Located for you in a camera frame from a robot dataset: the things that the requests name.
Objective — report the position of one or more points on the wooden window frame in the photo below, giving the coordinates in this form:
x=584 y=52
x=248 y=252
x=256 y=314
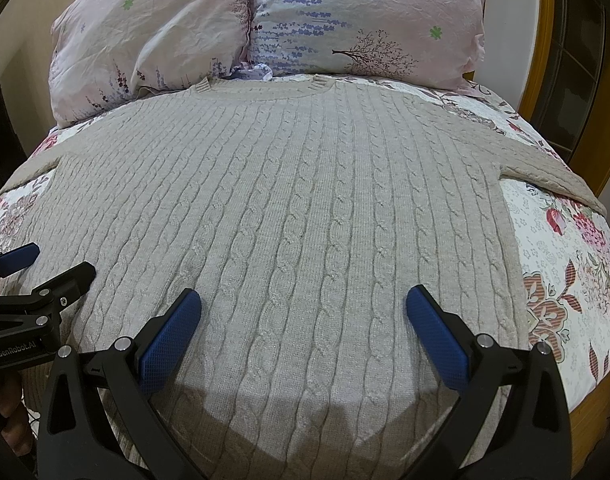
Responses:
x=567 y=95

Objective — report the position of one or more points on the person's left hand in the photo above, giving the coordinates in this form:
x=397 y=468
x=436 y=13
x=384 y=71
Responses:
x=17 y=432

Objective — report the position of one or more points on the beige cable knit sweater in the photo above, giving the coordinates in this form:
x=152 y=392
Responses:
x=302 y=212

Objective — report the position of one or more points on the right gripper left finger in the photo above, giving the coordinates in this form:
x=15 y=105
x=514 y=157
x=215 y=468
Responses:
x=97 y=419

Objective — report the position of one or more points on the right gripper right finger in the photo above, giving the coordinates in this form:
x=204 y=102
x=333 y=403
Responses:
x=532 y=439

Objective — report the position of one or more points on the wooden bed frame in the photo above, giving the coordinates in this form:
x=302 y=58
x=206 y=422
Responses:
x=589 y=423

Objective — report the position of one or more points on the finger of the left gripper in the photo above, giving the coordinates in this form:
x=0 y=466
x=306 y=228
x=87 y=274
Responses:
x=60 y=284
x=18 y=259

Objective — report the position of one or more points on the pink floral pillow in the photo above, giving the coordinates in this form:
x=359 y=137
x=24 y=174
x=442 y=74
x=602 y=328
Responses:
x=109 y=52

